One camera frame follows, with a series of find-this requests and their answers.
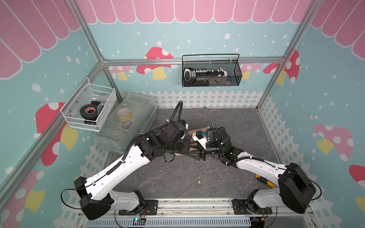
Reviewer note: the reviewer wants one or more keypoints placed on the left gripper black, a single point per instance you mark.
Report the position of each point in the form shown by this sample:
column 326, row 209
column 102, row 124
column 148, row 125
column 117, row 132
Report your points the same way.
column 186, row 145

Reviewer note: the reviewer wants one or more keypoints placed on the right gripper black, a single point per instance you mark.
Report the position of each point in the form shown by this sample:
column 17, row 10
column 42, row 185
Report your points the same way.
column 202, row 153

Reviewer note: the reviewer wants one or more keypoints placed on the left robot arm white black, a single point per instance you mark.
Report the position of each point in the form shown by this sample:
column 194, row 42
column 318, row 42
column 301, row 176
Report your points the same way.
column 97, row 195

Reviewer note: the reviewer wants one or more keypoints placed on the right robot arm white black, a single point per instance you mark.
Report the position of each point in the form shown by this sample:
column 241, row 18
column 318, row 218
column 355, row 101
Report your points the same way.
column 292, row 187

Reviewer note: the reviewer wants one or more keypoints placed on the wooden jewelry display stand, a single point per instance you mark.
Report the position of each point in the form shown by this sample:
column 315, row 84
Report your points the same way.
column 197, row 144

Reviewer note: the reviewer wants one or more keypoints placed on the translucent green storage box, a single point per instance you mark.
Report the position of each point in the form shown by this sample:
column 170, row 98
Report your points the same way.
column 134, row 116

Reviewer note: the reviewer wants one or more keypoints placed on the yellow black connector plug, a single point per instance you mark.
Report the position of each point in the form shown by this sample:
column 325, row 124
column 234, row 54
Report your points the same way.
column 265, row 181

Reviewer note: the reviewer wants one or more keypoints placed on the black tape roll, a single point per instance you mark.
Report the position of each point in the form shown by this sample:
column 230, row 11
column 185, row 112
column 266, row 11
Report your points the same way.
column 89, row 112

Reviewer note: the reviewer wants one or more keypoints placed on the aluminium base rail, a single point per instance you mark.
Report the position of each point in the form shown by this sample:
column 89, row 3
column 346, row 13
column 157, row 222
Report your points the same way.
column 202, row 213

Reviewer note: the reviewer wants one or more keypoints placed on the black wire mesh basket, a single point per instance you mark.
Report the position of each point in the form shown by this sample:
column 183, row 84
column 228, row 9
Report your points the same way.
column 229, row 63

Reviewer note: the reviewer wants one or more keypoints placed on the clear acrylic wall bin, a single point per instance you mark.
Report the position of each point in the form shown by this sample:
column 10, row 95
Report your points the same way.
column 104, row 97

